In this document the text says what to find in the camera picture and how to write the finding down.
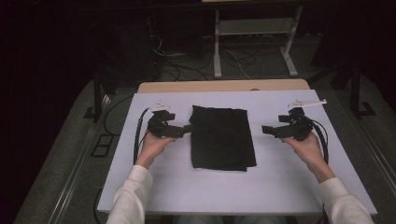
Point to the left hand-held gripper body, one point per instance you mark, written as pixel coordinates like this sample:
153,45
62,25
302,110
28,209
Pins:
160,127

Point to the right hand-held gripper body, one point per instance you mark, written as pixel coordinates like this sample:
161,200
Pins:
295,129

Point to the black pants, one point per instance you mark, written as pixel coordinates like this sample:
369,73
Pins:
221,140

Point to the person's left hand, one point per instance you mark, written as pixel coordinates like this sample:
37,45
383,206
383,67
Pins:
152,147

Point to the person's right hand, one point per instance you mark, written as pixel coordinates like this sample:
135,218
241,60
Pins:
311,152

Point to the wooden table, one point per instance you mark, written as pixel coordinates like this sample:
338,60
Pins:
218,85

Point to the black metal stand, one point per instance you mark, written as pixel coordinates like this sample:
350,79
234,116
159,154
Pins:
97,93
355,90

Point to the white foam board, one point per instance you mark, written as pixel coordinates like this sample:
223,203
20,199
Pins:
218,193

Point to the white metal stand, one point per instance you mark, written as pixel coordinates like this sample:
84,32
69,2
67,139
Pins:
255,26

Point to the black floor frame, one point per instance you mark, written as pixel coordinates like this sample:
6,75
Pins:
101,145

